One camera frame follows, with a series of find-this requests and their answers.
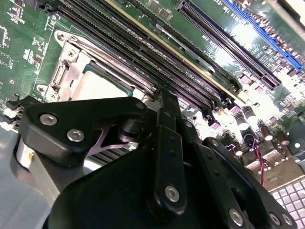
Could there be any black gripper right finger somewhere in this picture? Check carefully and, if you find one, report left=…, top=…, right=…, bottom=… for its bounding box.
left=171, top=95, right=298, bottom=229

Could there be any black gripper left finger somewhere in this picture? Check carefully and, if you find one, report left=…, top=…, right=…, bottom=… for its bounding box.
left=14, top=89, right=189, bottom=217

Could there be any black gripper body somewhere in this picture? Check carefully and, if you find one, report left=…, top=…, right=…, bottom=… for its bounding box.
left=45, top=149, right=224, bottom=229

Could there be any silver CPU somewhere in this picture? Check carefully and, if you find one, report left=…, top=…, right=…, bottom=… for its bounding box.
left=71, top=69, right=135, bottom=101

